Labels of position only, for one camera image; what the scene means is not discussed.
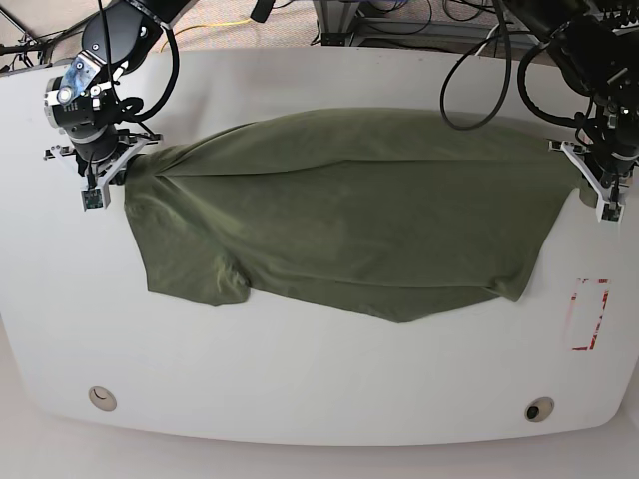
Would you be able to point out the left table grommet hole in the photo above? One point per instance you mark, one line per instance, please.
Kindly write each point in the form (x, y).
(102, 399)

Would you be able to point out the red tape rectangle marking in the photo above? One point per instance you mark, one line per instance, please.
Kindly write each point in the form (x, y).
(585, 313)

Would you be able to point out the table grommet hole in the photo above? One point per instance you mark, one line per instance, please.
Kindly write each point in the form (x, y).
(102, 399)
(539, 409)

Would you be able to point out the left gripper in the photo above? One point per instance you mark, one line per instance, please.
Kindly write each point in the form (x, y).
(604, 149)

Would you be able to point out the white power strip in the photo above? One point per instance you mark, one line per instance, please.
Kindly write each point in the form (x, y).
(624, 22)

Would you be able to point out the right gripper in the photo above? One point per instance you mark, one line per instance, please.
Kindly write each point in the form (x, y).
(82, 104)

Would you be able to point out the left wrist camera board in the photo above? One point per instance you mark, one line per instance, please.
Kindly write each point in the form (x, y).
(610, 212)

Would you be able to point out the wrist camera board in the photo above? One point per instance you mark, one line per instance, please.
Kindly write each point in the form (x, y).
(95, 199)
(610, 212)

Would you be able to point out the right table grommet hole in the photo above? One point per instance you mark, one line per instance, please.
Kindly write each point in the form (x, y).
(539, 409)

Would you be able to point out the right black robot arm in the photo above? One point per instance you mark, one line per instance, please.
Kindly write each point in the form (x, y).
(127, 30)

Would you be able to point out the olive green T-shirt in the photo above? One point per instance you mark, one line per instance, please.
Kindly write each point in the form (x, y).
(382, 212)

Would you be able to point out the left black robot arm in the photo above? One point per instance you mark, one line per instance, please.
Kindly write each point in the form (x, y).
(595, 46)

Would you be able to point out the aluminium frame base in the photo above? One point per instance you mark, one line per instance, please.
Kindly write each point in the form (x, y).
(335, 20)

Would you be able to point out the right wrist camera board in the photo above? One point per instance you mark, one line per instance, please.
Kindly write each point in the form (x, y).
(95, 199)

